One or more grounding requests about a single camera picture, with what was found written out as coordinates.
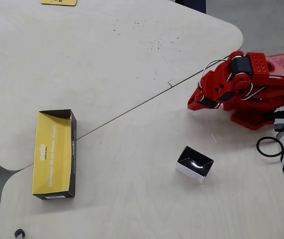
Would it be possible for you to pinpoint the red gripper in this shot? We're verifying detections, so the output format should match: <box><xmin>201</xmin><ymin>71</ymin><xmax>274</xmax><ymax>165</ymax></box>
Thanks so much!
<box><xmin>187</xmin><ymin>51</ymin><xmax>253</xmax><ymax>112</ymax></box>

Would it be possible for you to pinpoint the small black and white box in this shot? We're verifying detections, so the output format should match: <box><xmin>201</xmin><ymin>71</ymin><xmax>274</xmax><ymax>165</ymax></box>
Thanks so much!
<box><xmin>175</xmin><ymin>145</ymin><xmax>214</xmax><ymax>184</ymax></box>

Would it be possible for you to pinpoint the yellow and black open box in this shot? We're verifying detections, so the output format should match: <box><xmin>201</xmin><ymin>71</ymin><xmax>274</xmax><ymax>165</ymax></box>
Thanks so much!
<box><xmin>31</xmin><ymin>109</ymin><xmax>77</xmax><ymax>200</ymax></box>

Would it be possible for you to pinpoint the dark chair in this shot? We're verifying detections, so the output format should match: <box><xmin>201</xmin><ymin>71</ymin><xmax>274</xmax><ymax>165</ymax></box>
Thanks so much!
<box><xmin>175</xmin><ymin>0</ymin><xmax>207</xmax><ymax>14</ymax></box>

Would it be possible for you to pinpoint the yellow card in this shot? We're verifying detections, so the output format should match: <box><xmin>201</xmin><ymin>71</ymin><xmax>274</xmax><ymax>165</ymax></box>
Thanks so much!
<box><xmin>40</xmin><ymin>0</ymin><xmax>78</xmax><ymax>6</ymax></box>

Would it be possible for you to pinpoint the white servo wire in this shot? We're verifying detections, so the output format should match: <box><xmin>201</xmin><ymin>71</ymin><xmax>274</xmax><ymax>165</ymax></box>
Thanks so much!
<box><xmin>198</xmin><ymin>58</ymin><xmax>230</xmax><ymax>89</ymax></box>

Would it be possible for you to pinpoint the looped black cable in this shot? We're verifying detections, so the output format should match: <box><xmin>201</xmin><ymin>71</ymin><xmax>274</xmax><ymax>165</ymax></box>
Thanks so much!
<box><xmin>256</xmin><ymin>99</ymin><xmax>284</xmax><ymax>158</ymax></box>

